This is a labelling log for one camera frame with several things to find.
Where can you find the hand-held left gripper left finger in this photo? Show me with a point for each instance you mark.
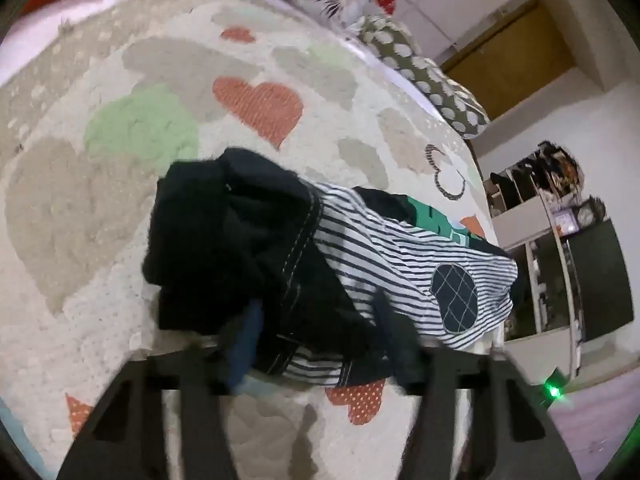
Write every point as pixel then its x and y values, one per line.
pixel 247 345

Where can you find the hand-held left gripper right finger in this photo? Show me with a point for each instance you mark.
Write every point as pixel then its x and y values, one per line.
pixel 400 355

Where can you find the black pants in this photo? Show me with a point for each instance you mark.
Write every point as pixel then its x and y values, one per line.
pixel 225 240

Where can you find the black white striped shirt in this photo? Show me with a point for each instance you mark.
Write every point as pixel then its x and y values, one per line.
pixel 400 260

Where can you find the dark cabinet panel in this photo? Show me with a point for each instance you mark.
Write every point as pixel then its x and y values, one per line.
pixel 602 275

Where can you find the white pole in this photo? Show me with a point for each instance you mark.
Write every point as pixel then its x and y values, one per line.
pixel 562 265

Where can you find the green printed dark garment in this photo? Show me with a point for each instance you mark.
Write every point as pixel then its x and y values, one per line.
pixel 430 217

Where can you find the white shelf unit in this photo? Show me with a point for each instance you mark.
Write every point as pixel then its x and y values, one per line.
pixel 525 240

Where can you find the heart patterned blanket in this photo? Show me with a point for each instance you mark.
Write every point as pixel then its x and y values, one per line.
pixel 150 135

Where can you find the olive polka dot pillow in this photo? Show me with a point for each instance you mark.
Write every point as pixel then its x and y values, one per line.
pixel 430 72

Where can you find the wooden door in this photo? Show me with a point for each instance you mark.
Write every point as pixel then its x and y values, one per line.
pixel 520 55

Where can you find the white bed sheet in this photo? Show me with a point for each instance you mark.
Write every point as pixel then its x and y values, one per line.
pixel 45 25

